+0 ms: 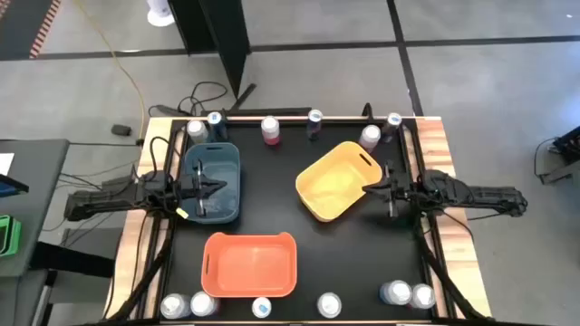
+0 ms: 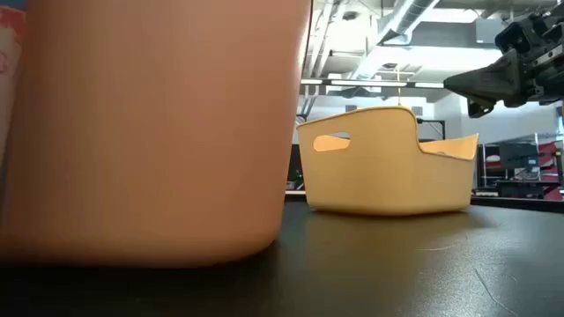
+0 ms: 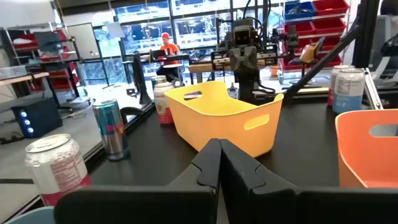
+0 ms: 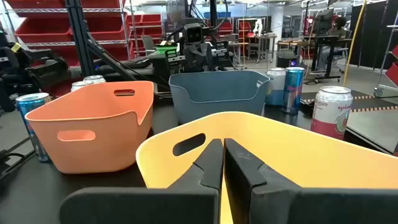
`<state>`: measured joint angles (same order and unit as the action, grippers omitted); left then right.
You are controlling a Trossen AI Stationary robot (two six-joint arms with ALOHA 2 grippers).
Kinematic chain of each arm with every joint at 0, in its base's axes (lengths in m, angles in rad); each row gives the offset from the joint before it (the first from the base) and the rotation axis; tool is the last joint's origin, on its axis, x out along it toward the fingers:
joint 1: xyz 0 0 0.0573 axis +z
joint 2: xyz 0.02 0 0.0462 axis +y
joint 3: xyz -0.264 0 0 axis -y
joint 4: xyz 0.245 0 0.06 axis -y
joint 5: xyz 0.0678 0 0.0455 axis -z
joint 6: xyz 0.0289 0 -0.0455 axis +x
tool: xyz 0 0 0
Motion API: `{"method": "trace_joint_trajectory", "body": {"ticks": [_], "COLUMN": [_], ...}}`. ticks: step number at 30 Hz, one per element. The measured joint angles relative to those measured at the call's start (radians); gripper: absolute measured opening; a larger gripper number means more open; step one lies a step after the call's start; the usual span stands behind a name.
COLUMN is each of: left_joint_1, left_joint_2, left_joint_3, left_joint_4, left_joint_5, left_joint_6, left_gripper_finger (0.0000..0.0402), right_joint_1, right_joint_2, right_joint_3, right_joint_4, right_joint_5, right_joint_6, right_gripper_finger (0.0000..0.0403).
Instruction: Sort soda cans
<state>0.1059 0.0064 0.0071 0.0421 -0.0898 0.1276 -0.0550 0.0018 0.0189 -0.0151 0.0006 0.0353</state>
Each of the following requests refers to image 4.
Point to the green box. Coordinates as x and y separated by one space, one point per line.
166 49

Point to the orange plastic bin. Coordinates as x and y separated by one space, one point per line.
93 149

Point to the metal cart with red bins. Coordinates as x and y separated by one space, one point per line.
392 71

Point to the clear plastic item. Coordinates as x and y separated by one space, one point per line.
329 115

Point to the distant shelf with red bins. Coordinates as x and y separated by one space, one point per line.
225 28

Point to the white device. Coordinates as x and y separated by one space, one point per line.
258 27

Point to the white red Spindrift can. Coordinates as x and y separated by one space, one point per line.
80 85

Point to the person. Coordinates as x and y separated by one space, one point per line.
339 28

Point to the black computer monitor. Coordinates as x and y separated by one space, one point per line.
325 21

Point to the black mat with striped edge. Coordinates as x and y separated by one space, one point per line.
373 101

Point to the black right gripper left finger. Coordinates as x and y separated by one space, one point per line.
192 202

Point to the yellow plastic bin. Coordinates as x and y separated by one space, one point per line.
280 140

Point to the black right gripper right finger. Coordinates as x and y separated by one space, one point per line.
280 205

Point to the metal work table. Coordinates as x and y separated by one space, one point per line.
264 39

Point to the black standing desk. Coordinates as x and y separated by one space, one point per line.
326 40

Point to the black partition panel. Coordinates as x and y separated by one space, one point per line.
376 31

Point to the grey office chair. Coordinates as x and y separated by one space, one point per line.
147 43

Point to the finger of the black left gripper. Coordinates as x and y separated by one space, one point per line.
174 62
222 53

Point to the black machine with yellow tag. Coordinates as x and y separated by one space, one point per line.
40 71

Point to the black waste bin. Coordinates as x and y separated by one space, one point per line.
286 60

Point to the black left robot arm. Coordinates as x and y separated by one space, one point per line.
213 14

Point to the blue plastic bin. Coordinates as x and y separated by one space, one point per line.
217 109

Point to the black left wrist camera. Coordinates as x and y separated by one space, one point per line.
193 32

